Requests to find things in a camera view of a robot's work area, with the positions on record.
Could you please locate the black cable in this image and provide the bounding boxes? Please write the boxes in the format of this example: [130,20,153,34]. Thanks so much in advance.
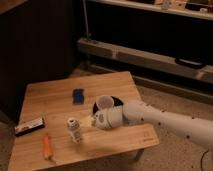
[200,148,213,171]

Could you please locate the wooden table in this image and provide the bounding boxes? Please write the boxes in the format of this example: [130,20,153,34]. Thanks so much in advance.
[8,72,159,171]

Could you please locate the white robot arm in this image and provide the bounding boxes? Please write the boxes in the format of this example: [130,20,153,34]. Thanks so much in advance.
[90,100,213,150]

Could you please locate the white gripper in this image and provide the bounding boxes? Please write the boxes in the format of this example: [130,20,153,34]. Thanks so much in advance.
[80,106,128,130]

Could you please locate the translucent plastic cup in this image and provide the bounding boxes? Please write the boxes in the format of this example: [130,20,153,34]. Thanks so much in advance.
[96,95,114,110]

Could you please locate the small white bottle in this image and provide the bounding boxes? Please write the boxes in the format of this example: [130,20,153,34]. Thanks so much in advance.
[67,118,82,143]

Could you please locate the blue sponge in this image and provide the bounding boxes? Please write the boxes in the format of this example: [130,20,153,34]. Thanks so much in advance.
[72,89,84,104]

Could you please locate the grey case with handle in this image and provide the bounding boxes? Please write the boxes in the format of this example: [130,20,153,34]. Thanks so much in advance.
[77,38,213,84]

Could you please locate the black bowl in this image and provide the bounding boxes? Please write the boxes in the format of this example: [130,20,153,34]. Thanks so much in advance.
[92,96,123,114]

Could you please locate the orange carrot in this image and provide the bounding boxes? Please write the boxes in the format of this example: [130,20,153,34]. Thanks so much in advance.
[43,133,55,163]

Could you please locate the white shelf with items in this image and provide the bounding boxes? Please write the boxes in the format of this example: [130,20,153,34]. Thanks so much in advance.
[89,0,213,21]

